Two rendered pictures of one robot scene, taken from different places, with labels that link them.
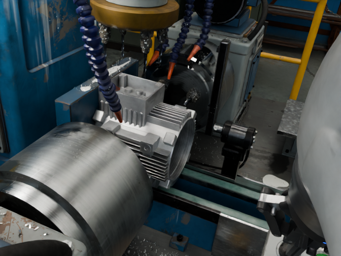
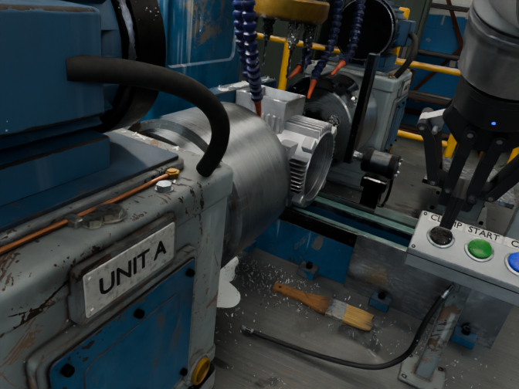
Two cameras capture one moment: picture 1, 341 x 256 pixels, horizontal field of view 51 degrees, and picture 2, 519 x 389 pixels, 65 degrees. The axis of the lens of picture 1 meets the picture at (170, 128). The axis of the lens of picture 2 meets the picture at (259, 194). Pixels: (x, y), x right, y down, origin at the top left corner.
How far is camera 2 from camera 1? 22 cm
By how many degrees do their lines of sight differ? 7
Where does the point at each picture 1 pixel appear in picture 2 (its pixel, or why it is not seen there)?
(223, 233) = (359, 258)
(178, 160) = (313, 184)
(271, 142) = (413, 199)
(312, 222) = (484, 71)
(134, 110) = (272, 115)
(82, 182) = not seen: hidden behind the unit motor
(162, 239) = (289, 267)
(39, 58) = (179, 56)
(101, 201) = (242, 160)
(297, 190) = (469, 38)
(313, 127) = not seen: outside the picture
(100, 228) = (240, 183)
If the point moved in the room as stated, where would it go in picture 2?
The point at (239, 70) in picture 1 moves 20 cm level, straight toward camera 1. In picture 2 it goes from (382, 110) to (377, 126)
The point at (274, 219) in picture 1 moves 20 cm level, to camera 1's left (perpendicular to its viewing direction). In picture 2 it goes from (434, 144) to (247, 113)
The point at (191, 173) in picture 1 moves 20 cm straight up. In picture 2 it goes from (326, 201) to (344, 119)
